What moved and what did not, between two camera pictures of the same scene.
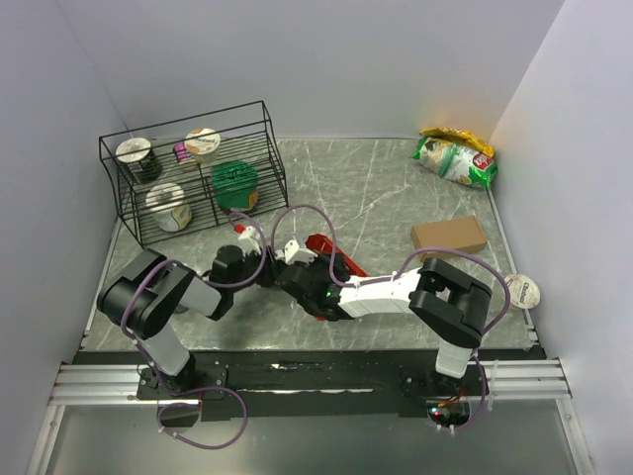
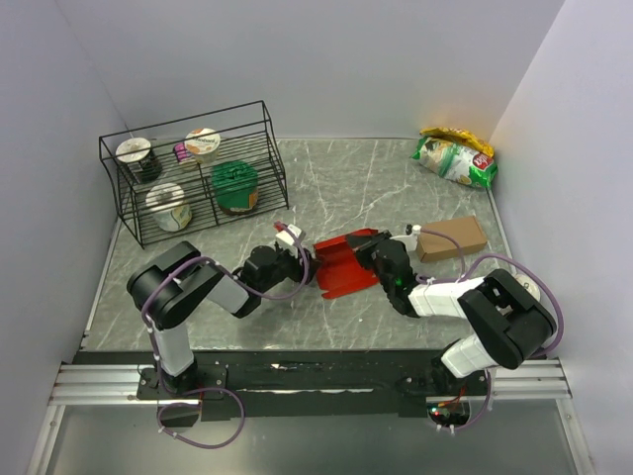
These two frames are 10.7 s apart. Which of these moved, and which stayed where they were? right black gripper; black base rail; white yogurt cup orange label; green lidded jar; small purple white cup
Moved: right black gripper
Stayed: green lidded jar; small purple white cup; black base rail; white yogurt cup orange label
